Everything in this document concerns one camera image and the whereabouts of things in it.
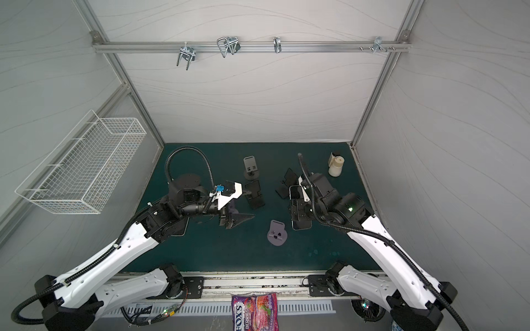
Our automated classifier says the black phone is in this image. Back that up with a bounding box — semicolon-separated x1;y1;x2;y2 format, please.
289;186;312;230

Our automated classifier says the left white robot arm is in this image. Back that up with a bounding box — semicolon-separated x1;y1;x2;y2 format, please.
35;174;252;330

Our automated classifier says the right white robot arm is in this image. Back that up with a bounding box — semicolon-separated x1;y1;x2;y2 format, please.
288;173;458;330

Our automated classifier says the grey round stand front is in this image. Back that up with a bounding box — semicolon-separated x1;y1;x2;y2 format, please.
267;220;288;247

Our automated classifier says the black round stand back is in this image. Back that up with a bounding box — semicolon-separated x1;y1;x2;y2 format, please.
243;156;259;181

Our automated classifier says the white salt shaker beige cap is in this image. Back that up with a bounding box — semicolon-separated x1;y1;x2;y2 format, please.
328;156;345;177

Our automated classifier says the pink Fox's candy bag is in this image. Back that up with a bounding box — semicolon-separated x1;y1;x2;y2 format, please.
231;293;279;331

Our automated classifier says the metal U-bolt clamp left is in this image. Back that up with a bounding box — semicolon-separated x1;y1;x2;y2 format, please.
176;46;196;70

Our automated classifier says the metal u-bolt clamp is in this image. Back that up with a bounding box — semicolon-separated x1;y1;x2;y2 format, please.
176;46;196;70
217;37;241;58

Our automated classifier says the blue white ceramic plate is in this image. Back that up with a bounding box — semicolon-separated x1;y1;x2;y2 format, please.
390;321;403;331

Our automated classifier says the metal U-bolt clamp middle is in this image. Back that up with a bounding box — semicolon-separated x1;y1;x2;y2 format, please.
217;37;241;58

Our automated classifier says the metal clamp small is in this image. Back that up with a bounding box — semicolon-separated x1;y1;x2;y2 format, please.
273;37;282;54

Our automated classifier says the aluminium top crossbar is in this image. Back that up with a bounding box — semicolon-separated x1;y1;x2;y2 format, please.
92;39;412;54

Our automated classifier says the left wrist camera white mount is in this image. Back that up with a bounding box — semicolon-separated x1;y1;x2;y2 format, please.
209;181;243;210

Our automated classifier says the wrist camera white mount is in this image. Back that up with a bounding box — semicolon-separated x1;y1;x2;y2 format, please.
209;181;243;210
298;176;311;203

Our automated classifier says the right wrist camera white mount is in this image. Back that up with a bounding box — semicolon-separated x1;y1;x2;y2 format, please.
298;176;311;203

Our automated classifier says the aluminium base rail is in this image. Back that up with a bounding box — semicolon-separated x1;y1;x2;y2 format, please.
82;270;423;305

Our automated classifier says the white wire basket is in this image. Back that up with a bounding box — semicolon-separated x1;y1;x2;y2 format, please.
15;110;146;215

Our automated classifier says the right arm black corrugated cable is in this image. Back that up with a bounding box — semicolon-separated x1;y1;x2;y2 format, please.
297;152;471;331

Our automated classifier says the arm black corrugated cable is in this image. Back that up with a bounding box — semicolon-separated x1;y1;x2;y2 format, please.
297;152;471;331
10;146;216;325

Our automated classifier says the metal bracket right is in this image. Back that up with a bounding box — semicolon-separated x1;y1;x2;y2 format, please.
359;37;396;53

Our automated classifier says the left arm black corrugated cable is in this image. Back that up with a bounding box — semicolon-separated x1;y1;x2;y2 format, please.
10;146;216;325

